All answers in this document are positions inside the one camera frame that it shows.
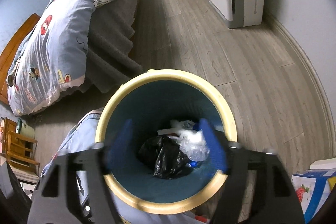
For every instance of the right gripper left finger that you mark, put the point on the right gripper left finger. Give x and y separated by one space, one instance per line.
73 190

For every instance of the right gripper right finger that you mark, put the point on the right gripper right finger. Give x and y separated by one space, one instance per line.
274 198

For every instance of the clear plastic wrap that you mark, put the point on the clear plastic wrap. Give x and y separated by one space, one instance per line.
190 139

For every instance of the black plastic bag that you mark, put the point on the black plastic bag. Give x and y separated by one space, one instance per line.
162 156

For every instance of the strawberry printed carton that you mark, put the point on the strawberry printed carton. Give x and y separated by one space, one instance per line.
313 188

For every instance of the small wooden chair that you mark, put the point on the small wooden chair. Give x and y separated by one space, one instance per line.
18 149

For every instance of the grey blanket on bed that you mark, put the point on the grey blanket on bed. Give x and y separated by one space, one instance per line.
109 45

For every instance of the wooden bed headboard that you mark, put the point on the wooden bed headboard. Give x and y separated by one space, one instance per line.
10 50

